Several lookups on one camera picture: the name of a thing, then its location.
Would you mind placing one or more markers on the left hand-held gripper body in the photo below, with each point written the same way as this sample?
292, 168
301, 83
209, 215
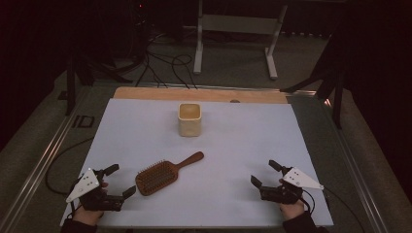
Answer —
85, 186

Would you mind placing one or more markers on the person's right hand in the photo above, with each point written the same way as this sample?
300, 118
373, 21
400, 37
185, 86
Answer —
293, 211

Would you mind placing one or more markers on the metal floor rail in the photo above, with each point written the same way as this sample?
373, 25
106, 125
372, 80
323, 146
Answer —
364, 194
40, 168
298, 92

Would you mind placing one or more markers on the brown wooden hairbrush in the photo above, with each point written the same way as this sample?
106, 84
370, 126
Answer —
157, 178

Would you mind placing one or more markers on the person's left hand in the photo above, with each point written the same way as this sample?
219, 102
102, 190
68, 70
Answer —
87, 217

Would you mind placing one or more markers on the beige square cup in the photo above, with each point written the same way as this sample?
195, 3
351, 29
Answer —
189, 127

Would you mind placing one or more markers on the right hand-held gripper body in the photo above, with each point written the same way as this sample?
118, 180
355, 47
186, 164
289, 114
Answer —
299, 179

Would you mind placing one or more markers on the black stand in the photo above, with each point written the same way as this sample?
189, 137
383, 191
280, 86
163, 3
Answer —
70, 87
337, 106

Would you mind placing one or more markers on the white table mat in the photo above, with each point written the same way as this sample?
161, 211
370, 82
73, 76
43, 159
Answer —
226, 145

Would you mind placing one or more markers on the white metal stand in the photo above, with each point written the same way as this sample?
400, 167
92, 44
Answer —
239, 24

